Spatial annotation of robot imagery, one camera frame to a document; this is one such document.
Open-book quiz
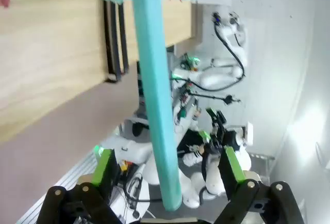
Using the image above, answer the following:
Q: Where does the grey ribbed mounting plate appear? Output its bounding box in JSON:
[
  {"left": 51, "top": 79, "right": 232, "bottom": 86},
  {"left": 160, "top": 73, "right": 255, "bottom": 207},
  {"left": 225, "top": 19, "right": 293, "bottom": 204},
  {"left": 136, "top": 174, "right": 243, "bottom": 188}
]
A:
[{"left": 15, "top": 151, "right": 104, "bottom": 219}]

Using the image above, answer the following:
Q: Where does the black cable bundle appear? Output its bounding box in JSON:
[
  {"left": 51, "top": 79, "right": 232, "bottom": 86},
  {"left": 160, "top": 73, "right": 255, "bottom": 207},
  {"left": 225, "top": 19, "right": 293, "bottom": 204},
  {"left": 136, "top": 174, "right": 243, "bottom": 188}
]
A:
[{"left": 121, "top": 171, "right": 152, "bottom": 213}]

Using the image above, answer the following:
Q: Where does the teal microfiber duster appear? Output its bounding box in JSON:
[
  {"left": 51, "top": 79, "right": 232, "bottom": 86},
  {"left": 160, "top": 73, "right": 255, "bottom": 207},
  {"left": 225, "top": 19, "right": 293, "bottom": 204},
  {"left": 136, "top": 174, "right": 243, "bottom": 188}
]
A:
[{"left": 89, "top": 0, "right": 199, "bottom": 212}]

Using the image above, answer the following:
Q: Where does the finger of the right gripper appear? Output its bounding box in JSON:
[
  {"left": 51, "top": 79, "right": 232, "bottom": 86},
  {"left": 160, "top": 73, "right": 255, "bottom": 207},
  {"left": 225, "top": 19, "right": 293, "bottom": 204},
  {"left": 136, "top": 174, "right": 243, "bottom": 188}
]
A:
[
  {"left": 205, "top": 107, "right": 225, "bottom": 134},
  {"left": 198, "top": 130, "right": 215, "bottom": 147}
]

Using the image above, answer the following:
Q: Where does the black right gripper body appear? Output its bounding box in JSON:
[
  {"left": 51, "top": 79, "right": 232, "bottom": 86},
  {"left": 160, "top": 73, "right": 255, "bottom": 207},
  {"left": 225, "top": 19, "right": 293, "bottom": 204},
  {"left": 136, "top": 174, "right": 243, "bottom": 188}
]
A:
[{"left": 209, "top": 130, "right": 228, "bottom": 157}]

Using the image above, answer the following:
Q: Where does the white wall outlet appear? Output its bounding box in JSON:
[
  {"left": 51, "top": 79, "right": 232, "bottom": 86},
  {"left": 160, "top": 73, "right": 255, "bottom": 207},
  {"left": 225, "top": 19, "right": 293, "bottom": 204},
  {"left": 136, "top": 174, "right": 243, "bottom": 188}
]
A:
[{"left": 246, "top": 121, "right": 255, "bottom": 147}]

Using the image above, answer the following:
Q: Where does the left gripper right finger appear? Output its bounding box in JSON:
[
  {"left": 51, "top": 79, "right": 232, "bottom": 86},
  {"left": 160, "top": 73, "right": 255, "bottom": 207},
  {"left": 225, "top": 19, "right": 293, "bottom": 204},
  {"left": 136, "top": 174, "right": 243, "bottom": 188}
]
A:
[{"left": 213, "top": 146, "right": 305, "bottom": 224}]

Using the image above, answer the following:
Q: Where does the electronics rack with wires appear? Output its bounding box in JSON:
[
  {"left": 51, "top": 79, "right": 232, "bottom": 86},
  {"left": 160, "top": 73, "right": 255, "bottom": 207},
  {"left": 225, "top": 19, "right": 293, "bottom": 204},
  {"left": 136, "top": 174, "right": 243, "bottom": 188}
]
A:
[{"left": 136, "top": 51, "right": 203, "bottom": 134}]

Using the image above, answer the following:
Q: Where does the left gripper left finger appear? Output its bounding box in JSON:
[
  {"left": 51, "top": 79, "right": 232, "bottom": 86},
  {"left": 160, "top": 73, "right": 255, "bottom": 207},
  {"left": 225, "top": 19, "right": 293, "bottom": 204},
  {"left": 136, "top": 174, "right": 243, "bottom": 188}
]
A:
[{"left": 36, "top": 148, "right": 135, "bottom": 224}]

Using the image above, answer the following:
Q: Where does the black cable with connector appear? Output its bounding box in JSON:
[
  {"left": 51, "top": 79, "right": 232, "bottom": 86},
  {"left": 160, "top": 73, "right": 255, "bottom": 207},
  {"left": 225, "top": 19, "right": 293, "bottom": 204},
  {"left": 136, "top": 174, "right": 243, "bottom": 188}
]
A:
[{"left": 187, "top": 89, "right": 243, "bottom": 106}]

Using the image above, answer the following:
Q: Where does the wooden shelf unit black frame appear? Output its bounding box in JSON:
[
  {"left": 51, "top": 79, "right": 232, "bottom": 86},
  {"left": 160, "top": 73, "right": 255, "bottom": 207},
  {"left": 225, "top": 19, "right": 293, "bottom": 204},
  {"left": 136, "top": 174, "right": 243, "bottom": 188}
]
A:
[
  {"left": 117, "top": 0, "right": 193, "bottom": 76},
  {"left": 0, "top": 0, "right": 122, "bottom": 143}
]

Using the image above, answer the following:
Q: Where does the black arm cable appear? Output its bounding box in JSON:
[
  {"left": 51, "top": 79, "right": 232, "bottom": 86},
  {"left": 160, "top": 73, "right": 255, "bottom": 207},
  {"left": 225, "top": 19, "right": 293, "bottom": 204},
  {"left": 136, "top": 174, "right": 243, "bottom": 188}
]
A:
[{"left": 189, "top": 12, "right": 245, "bottom": 91}]

